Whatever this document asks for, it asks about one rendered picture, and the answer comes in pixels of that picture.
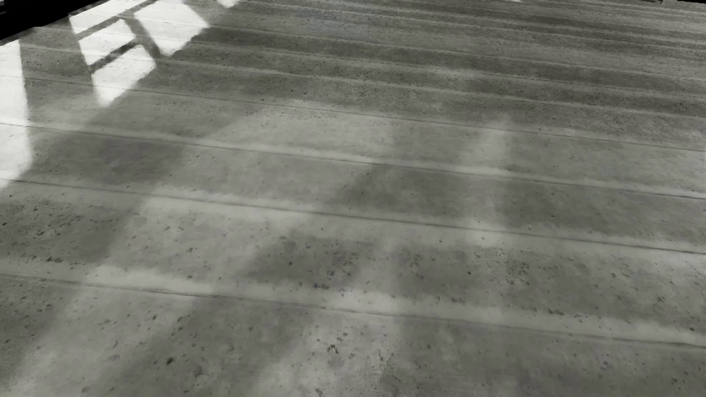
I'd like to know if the black baseboard strip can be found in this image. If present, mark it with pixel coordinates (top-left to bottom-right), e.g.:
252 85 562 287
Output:
0 0 101 40

